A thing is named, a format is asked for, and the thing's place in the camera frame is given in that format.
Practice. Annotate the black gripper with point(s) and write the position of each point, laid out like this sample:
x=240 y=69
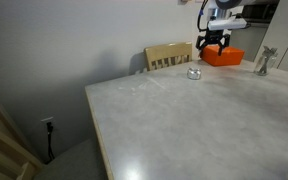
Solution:
x=213 y=37

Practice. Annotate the shiny silver container lid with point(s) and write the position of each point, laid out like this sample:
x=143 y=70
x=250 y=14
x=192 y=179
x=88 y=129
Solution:
x=194 y=70

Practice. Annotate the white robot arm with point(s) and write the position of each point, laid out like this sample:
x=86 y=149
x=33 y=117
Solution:
x=218 y=10

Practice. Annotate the silver round container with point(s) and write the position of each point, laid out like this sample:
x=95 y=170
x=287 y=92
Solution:
x=194 y=76

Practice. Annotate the orange box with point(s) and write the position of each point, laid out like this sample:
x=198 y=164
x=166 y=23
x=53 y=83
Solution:
x=229 y=55

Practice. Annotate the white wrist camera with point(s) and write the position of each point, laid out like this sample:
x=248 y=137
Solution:
x=227 y=24

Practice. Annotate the light wooden furniture frame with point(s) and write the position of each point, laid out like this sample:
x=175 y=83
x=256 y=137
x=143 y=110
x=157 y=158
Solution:
x=17 y=158

